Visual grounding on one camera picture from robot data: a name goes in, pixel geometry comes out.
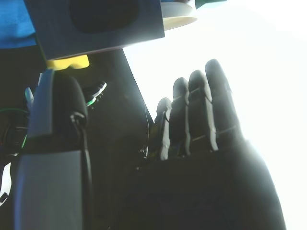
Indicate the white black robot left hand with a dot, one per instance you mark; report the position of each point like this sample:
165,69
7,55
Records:
192,191

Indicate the yellow green sponge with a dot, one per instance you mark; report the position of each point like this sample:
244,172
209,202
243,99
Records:
69,61

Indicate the white rectangular box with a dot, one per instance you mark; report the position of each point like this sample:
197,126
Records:
96,43

